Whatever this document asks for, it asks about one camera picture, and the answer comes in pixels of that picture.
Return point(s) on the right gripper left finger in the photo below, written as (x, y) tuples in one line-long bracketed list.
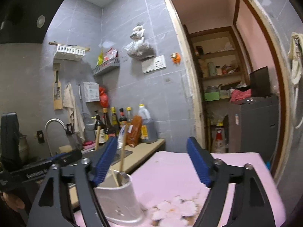
[(52, 206)]

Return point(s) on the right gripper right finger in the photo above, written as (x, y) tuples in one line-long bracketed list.
[(250, 205)]

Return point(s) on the metal spoon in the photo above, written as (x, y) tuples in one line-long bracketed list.
[(122, 178)]

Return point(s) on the wooden chopstick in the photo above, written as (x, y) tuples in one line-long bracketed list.
[(97, 137), (121, 162)]

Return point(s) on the person's left hand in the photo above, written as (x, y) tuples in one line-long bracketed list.
[(13, 201)]

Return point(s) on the chrome faucet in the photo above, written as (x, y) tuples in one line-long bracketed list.
[(55, 135)]

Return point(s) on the red white bottle on floor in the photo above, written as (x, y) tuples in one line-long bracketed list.
[(219, 141)]

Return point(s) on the white plastic utensil holder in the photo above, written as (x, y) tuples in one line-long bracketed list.
[(119, 203)]

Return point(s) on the pink sponge by sink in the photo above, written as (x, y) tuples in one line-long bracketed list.
[(87, 143)]

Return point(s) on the dark grey cabinet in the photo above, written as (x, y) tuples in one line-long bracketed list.
[(253, 126)]

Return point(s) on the pink floral table mat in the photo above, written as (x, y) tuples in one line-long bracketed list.
[(167, 176)]

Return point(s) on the stainless steel sink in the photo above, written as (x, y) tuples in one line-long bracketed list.
[(91, 152)]

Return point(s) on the hanging beige towel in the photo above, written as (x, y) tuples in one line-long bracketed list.
[(74, 115)]

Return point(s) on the dark wine bottle white label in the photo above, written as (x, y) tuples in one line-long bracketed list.
[(102, 139)]

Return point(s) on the wooden cutting board hanging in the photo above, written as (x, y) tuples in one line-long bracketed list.
[(57, 92)]

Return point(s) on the white seasoning packet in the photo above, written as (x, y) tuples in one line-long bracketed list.
[(122, 135)]

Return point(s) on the soy sauce bottle yellow label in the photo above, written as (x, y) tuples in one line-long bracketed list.
[(109, 129)]

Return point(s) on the red cloth on cabinet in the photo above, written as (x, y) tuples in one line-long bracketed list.
[(238, 95)]

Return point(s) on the dark sauce bottle red label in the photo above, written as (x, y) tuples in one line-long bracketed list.
[(123, 118)]

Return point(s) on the red plastic bag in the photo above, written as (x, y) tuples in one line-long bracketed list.
[(103, 98)]

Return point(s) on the black box on cabinet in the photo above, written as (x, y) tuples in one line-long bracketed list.
[(260, 83)]

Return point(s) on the yellow-capped thin bottle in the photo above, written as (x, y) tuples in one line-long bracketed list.
[(129, 115)]

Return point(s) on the large clear oil jug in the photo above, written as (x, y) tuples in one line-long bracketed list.
[(148, 129)]

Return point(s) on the wooden shelf unit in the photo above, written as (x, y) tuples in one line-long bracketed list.
[(221, 66)]

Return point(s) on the black range hood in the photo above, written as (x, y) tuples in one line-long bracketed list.
[(27, 21)]

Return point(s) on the hanging white rubber gloves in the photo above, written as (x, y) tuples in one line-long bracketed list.
[(295, 55)]

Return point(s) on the hanging plastic bag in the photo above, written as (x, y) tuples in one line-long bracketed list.
[(139, 48)]

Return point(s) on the white wall basket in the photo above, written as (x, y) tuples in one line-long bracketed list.
[(91, 91)]

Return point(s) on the upper white wall rack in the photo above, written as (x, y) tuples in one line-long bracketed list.
[(69, 52)]

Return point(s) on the grey wall shelf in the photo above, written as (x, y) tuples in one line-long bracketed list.
[(106, 67)]

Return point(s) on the orange wall hook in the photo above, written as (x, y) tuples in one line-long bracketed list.
[(176, 58)]

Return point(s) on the white wall socket panel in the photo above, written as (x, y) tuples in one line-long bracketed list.
[(153, 64)]

